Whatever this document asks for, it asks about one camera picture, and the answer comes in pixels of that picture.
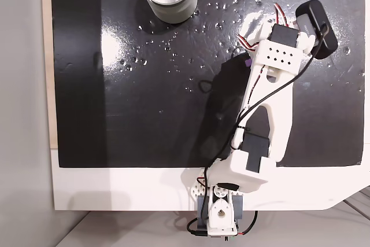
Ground black webcam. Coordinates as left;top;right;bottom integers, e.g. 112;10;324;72
295;0;339;60

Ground black table mat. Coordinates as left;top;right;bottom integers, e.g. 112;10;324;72
50;0;365;169

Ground red white servo wires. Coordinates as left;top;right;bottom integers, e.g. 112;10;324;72
236;3;291;54

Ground black webcam cable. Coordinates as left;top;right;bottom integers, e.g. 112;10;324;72
201;23;329;222

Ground black power cable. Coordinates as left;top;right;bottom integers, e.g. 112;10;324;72
186;210;259;238

